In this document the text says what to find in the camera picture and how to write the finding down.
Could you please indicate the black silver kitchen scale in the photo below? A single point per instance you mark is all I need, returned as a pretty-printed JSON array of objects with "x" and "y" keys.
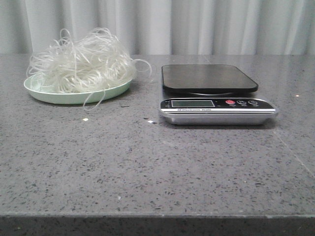
[{"x": 211, "y": 94}]

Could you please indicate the white pleated curtain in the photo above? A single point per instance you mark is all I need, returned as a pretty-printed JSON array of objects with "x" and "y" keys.
[{"x": 162, "y": 27}]

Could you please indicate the light green round plate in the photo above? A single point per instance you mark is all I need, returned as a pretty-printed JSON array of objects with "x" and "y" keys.
[{"x": 34, "y": 85}]

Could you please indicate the white translucent vermicelli bundle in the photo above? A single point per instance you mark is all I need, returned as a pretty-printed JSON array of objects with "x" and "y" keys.
[{"x": 96, "y": 62}]

